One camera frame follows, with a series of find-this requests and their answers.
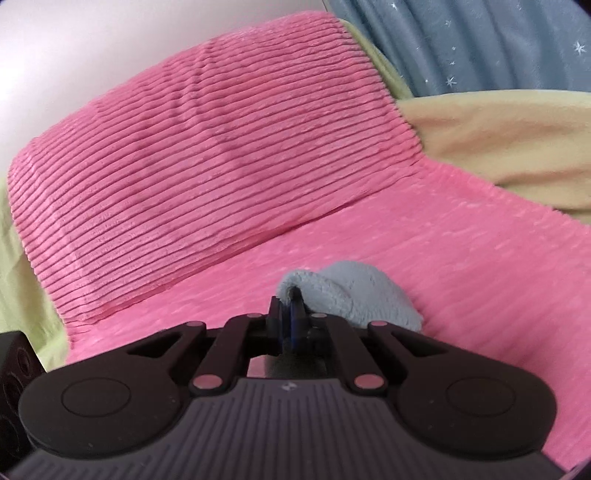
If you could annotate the pink ribbed plush blanket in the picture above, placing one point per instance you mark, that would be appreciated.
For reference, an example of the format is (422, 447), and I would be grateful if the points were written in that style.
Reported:
(207, 161)

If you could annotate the blue star-print curtain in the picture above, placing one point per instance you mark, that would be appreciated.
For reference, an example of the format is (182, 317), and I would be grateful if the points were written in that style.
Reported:
(485, 46)

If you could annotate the grey cleaning cloth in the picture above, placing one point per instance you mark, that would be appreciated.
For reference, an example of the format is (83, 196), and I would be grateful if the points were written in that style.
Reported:
(355, 290)

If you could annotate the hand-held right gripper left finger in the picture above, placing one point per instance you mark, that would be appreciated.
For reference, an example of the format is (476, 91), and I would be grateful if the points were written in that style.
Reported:
(285, 332)

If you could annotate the yellow-green sofa cover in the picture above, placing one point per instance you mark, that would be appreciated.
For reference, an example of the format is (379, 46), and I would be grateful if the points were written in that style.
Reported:
(498, 138)

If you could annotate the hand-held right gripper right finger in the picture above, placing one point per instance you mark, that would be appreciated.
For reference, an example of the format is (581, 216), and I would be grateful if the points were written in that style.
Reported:
(302, 323)

